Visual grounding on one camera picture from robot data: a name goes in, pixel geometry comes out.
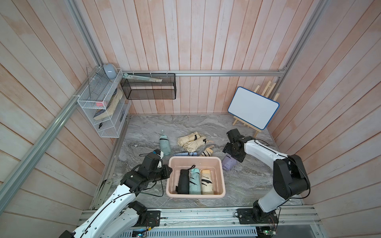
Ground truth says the lilac umbrella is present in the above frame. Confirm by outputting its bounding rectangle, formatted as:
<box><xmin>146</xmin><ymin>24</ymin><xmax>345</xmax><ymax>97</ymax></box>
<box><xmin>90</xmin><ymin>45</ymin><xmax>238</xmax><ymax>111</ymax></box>
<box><xmin>222</xmin><ymin>154</ymin><xmax>238</xmax><ymax>171</ymax></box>

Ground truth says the pink plastic storage box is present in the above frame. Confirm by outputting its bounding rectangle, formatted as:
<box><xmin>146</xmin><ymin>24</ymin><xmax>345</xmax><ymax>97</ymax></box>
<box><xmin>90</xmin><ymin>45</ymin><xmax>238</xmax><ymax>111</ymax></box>
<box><xmin>166</xmin><ymin>156</ymin><xmax>226</xmax><ymax>199</ymax></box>

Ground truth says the mint green umbrella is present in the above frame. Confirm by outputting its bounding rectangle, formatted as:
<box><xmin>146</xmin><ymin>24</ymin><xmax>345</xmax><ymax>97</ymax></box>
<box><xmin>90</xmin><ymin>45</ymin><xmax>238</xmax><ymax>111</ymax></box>
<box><xmin>159</xmin><ymin>130</ymin><xmax>171</xmax><ymax>156</ymax></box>

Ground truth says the black umbrella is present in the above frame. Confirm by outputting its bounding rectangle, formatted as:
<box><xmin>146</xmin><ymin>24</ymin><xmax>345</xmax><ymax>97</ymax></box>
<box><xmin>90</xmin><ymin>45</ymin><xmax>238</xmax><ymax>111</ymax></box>
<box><xmin>176</xmin><ymin>165</ymin><xmax>195</xmax><ymax>194</ymax></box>

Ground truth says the teal green umbrella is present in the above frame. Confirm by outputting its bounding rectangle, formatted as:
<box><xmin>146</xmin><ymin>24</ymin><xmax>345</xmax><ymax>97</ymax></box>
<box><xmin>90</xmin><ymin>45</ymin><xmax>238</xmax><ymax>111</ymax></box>
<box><xmin>189</xmin><ymin>168</ymin><xmax>201</xmax><ymax>195</ymax></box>

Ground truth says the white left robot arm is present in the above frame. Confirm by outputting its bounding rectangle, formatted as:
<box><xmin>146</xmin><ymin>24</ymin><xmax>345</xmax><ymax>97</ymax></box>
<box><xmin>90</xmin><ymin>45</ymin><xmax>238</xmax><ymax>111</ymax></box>
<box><xmin>60</xmin><ymin>149</ymin><xmax>172</xmax><ymax>238</ymax></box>

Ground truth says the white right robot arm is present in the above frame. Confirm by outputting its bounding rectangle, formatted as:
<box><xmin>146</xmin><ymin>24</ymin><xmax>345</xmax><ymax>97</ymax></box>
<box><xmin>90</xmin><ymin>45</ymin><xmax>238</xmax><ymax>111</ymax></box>
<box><xmin>223</xmin><ymin>129</ymin><xmax>311</xmax><ymax>224</ymax></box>

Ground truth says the beige striped folded umbrella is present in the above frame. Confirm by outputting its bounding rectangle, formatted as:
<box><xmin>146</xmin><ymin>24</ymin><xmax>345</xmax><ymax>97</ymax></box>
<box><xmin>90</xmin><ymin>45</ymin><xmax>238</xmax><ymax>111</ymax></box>
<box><xmin>199</xmin><ymin>145</ymin><xmax>214</xmax><ymax>157</ymax></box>

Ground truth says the cream folded umbrella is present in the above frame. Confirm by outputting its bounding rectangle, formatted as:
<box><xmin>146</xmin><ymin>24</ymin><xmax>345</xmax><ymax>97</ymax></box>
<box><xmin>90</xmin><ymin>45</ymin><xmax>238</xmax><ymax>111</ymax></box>
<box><xmin>183</xmin><ymin>136</ymin><xmax>208</xmax><ymax>152</ymax></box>
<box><xmin>177</xmin><ymin>132</ymin><xmax>200</xmax><ymax>147</ymax></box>

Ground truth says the light blue folded umbrella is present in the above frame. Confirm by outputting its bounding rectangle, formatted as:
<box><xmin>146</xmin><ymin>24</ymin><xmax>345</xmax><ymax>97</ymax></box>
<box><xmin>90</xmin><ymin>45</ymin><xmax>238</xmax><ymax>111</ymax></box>
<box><xmin>174</xmin><ymin>152</ymin><xmax>197</xmax><ymax>156</ymax></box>

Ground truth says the green paper on basket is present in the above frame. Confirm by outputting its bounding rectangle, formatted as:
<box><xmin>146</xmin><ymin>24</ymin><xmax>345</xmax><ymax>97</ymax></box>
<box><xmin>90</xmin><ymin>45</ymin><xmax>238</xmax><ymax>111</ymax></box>
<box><xmin>123</xmin><ymin>73</ymin><xmax>162</xmax><ymax>82</ymax></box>

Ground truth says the grey round speaker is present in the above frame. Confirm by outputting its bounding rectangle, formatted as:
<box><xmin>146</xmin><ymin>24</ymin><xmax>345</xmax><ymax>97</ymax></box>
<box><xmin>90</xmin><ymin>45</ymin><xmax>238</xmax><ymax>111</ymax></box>
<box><xmin>103</xmin><ymin>63</ymin><xmax>118</xmax><ymax>80</ymax></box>

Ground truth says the white board with blue frame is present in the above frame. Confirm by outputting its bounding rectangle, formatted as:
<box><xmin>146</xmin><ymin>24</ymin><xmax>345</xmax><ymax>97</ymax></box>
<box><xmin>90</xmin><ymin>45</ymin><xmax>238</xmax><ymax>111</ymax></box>
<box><xmin>227</xmin><ymin>86</ymin><xmax>280</xmax><ymax>131</ymax></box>

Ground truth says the book in wire rack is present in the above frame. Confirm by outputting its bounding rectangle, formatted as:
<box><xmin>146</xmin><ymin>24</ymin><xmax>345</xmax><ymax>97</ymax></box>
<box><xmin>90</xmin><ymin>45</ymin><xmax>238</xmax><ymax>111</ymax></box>
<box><xmin>93</xmin><ymin>88</ymin><xmax>124</xmax><ymax>121</ymax></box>

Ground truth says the aluminium frame rail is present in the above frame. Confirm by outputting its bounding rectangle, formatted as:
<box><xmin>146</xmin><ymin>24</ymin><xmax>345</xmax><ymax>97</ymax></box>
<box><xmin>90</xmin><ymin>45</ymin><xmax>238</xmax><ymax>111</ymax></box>
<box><xmin>123</xmin><ymin>70</ymin><xmax>285</xmax><ymax>77</ymax></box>

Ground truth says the black wire mesh basket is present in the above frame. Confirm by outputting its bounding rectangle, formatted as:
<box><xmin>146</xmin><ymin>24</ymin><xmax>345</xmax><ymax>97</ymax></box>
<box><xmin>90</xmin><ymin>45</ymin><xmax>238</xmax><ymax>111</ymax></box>
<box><xmin>120</xmin><ymin>73</ymin><xmax>177</xmax><ymax>100</ymax></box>

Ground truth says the white wire shelf rack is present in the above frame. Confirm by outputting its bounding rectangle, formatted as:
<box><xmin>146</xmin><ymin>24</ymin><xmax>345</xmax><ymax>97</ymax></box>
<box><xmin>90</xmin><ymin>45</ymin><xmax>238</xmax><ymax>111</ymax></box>
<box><xmin>77</xmin><ymin>63</ymin><xmax>131</xmax><ymax>138</ymax></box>

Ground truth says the metal base rail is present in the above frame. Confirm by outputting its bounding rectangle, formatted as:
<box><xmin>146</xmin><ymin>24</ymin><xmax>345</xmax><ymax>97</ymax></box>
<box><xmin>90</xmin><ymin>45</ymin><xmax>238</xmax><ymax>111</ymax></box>
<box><xmin>75</xmin><ymin>206</ymin><xmax>322</xmax><ymax>238</ymax></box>

